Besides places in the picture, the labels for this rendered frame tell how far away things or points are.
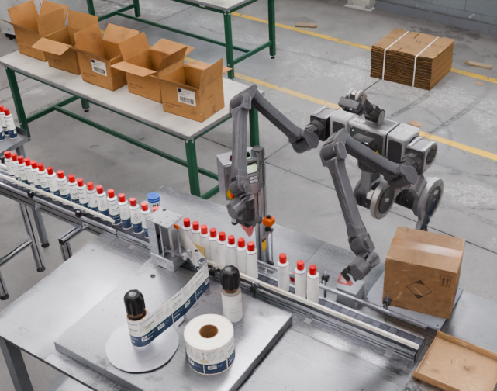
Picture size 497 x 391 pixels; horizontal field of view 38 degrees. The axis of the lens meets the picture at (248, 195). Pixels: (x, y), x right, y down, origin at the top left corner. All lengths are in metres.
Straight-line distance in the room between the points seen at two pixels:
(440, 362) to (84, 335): 1.51
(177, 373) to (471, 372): 1.19
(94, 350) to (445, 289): 1.51
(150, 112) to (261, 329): 2.34
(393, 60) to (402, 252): 4.10
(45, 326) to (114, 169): 2.76
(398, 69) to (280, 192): 2.17
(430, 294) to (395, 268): 0.19
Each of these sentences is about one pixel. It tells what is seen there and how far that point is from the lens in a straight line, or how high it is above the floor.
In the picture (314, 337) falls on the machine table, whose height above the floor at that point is 0.83.
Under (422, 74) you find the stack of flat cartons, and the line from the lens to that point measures 6.99.
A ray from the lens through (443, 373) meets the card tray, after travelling 3.07.
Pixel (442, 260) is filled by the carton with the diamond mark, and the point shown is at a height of 1.12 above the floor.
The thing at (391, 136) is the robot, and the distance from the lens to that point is 3.17.
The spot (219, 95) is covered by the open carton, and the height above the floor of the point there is 0.89.
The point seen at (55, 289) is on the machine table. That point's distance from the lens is 3.57.
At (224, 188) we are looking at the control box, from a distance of 3.13.
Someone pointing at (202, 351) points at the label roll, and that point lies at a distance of 2.87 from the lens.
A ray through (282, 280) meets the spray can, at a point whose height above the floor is 0.96.
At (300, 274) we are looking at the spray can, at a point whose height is 1.04.
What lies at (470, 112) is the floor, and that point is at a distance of 6.69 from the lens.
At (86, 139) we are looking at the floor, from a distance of 6.46.
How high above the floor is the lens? 3.10
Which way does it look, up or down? 35 degrees down
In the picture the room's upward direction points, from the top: 3 degrees counter-clockwise
